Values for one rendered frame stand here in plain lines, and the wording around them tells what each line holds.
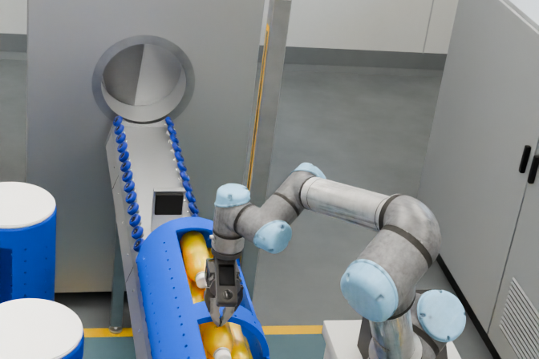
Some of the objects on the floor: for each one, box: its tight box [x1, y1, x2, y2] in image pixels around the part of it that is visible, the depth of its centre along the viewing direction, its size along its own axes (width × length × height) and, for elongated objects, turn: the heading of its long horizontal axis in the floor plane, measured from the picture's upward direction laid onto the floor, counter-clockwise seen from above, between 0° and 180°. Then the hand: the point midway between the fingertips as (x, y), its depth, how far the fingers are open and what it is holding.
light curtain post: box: [239, 0, 292, 302], centre depth 356 cm, size 6×6×170 cm
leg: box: [109, 217, 125, 334], centre depth 417 cm, size 6×6×63 cm
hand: (220, 323), depth 238 cm, fingers closed
